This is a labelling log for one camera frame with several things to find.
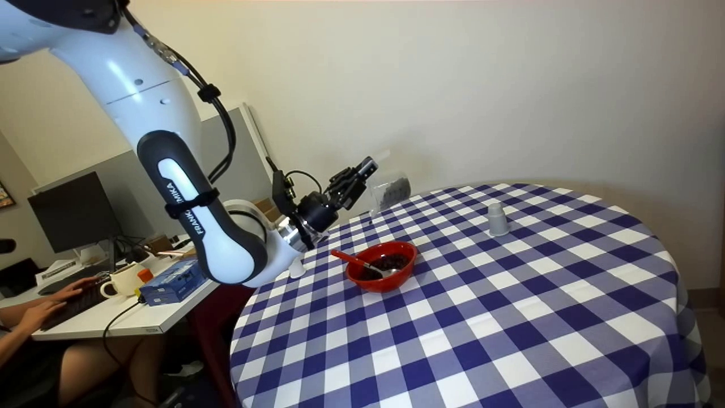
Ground grey partition panel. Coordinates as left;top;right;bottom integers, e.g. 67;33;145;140
31;103;275;245

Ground clear bag of dark beans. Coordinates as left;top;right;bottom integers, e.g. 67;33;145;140
368;170;413;219

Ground blue white checked tablecloth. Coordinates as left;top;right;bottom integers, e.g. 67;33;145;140
229;182;712;408

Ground dark beans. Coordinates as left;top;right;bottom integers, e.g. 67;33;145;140
359;253;411;281

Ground black monitor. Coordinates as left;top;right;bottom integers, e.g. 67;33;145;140
27;171;123;254

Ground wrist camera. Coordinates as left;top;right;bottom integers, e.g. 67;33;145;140
266;157;298;216

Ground white mug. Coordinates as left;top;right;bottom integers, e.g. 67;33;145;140
100;262;148;300

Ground white box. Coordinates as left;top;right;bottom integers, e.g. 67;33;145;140
35;259;78;286

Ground red bowl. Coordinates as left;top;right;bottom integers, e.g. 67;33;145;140
346;241;419;294

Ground person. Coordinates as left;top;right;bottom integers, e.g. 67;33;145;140
0;276;166;408

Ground black keyboard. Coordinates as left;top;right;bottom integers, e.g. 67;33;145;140
39;275;115;333

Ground white desk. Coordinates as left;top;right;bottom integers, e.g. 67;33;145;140
0;243;223;342

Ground grey plastic cup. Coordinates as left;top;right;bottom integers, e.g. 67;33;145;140
488;202;511;237

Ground blue box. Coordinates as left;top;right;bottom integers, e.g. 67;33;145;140
139;259;208;307

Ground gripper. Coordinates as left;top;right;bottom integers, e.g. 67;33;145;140
296;157;379;235

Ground cardboard box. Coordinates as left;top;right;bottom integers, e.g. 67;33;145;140
253;198;282;223

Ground black cable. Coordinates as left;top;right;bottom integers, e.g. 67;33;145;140
101;299;161;408

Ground red handled spoon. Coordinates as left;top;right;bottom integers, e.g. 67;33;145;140
331;249;400;279

